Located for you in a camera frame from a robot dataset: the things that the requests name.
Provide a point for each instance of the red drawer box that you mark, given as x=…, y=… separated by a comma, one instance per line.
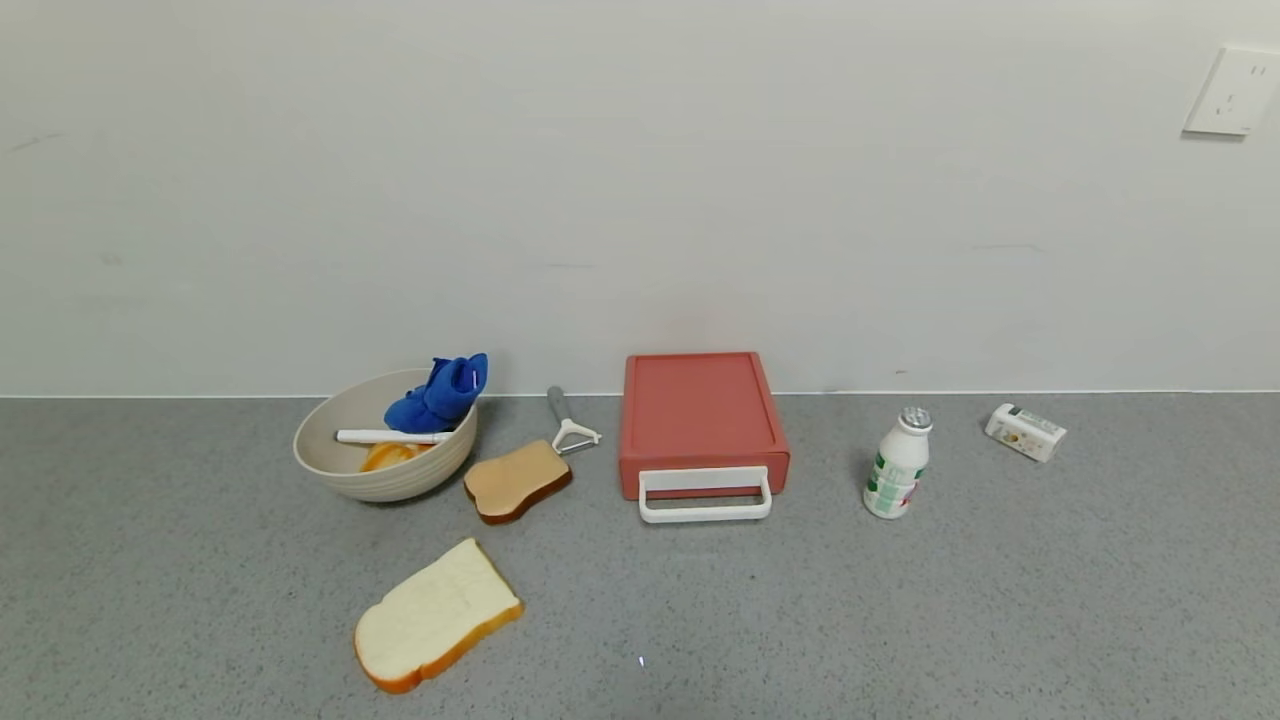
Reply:
x=705, y=479

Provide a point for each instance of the red drawer case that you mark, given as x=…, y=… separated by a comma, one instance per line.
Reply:
x=697, y=405

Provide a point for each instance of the brown toast slice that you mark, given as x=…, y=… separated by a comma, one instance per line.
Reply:
x=512, y=480

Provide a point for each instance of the blue cloth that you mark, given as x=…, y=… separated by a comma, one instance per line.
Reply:
x=437, y=398

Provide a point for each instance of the white pen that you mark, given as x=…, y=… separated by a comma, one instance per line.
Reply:
x=390, y=437

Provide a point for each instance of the orange food piece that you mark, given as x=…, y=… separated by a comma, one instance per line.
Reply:
x=385, y=456

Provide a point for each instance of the white green milk bottle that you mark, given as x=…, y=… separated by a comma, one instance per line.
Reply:
x=895, y=475

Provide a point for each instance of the beige ribbed bowl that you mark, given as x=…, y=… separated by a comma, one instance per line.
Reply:
x=340, y=430

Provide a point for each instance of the white bread slice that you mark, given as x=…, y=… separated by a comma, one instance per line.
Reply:
x=430, y=615

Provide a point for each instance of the small white carton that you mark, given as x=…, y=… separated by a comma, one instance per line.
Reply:
x=1025, y=432

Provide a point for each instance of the white wall socket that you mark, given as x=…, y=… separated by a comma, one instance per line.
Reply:
x=1232, y=92

